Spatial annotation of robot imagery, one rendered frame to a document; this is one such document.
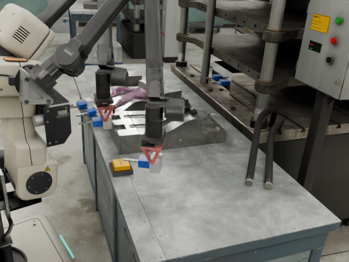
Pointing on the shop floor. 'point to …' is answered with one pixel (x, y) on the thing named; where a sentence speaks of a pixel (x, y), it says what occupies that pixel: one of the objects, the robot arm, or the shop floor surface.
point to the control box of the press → (323, 74)
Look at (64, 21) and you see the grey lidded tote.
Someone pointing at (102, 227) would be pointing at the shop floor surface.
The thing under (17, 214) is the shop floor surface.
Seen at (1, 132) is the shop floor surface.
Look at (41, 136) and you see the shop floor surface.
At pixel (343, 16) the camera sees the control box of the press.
